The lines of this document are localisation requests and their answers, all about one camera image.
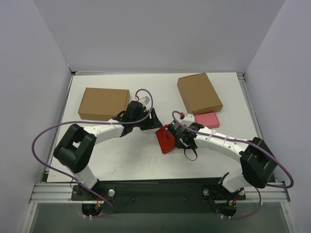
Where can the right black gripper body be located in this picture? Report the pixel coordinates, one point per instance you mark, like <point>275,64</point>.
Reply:
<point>175,135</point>

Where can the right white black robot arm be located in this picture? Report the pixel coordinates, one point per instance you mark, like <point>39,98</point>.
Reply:
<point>256,167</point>

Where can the pink paper box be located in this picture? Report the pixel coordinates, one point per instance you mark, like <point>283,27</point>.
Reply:
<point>209,120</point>

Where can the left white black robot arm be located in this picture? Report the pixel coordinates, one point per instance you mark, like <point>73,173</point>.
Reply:
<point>76,146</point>

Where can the brown cardboard box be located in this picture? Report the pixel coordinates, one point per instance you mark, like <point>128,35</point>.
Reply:
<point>198,94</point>
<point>102,104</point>

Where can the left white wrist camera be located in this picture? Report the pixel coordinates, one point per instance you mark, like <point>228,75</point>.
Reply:
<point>145,101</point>

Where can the aluminium frame rail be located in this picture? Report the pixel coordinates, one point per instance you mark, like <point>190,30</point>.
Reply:
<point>61,193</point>

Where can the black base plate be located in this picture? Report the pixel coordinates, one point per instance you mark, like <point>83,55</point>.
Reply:
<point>172,196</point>

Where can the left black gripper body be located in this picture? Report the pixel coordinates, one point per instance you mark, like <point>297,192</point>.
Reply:
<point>150,119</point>

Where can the red paper box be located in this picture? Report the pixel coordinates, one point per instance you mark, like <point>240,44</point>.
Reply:
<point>165,139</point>

